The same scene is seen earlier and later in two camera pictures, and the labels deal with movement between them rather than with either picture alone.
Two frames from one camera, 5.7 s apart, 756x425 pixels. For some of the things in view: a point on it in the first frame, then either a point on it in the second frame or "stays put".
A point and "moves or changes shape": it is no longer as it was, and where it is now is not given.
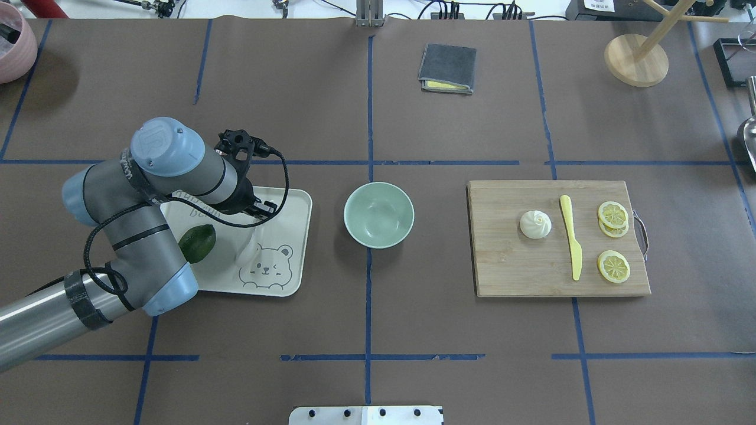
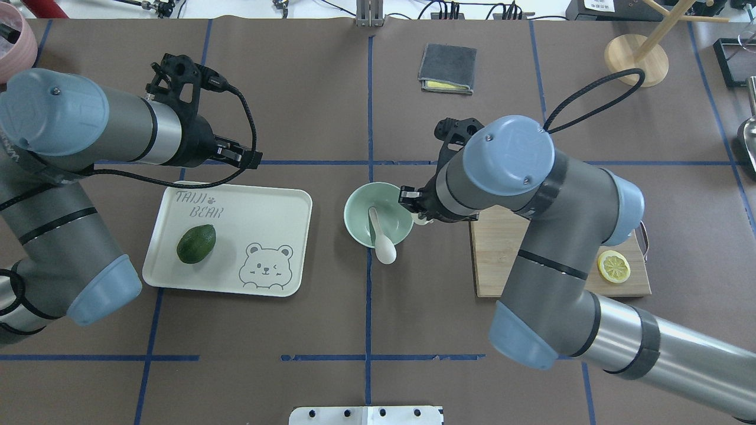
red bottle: (45, 9) stays put
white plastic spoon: (257, 235) → (385, 250)
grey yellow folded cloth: (446, 68) stays put
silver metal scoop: (749, 128) stays put
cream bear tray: (253, 253) stays put
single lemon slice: (613, 266) stays put
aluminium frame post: (369, 13) stays put
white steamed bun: (535, 224) moves or changes shape
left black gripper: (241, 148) → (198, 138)
